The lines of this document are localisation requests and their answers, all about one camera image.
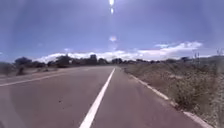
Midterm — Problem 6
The dry scrub verge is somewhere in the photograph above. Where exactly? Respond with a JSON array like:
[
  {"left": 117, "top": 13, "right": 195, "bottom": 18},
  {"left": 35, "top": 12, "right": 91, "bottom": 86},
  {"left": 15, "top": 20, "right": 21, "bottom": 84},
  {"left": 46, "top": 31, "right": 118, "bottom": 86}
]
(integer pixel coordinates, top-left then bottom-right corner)
[{"left": 120, "top": 55, "right": 224, "bottom": 128}]

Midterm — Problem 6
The reddish grey asphalt road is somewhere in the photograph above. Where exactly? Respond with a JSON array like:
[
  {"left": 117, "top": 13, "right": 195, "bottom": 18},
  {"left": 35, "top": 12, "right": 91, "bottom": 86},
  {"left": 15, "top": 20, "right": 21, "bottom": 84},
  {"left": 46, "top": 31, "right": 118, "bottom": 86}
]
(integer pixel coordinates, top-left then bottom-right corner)
[{"left": 0, "top": 65, "right": 205, "bottom": 128}]

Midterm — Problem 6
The pale concrete kerb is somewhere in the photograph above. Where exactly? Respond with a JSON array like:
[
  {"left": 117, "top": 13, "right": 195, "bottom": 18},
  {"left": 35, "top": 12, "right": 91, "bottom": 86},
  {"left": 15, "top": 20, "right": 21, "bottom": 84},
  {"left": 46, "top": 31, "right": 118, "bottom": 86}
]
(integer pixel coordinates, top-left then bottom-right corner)
[{"left": 121, "top": 69, "right": 214, "bottom": 128}]

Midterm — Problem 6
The row of distant trees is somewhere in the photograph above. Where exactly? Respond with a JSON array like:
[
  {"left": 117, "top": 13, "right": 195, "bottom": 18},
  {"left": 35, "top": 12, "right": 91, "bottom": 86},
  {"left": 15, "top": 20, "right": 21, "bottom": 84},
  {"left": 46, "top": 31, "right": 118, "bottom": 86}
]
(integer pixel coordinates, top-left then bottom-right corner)
[{"left": 0, "top": 53, "right": 191, "bottom": 76}]

